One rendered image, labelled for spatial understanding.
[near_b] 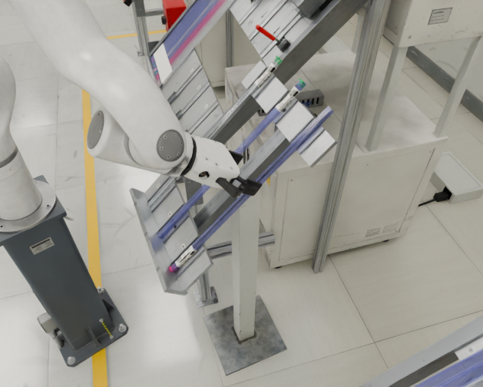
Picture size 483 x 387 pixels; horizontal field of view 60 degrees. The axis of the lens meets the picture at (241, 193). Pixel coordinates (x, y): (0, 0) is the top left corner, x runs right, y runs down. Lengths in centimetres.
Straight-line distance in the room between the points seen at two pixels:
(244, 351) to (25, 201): 94
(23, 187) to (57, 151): 144
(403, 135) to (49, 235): 121
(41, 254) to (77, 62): 78
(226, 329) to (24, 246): 82
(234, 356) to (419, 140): 103
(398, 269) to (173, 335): 101
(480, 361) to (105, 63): 64
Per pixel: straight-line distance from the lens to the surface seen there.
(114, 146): 66
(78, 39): 64
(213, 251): 152
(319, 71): 191
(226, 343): 168
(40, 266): 135
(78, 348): 176
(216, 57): 274
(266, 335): 170
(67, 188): 236
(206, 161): 73
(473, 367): 66
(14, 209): 122
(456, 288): 202
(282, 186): 142
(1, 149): 111
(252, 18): 137
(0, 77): 107
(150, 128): 60
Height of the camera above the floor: 154
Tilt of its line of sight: 46 degrees down
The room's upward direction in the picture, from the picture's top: straight up
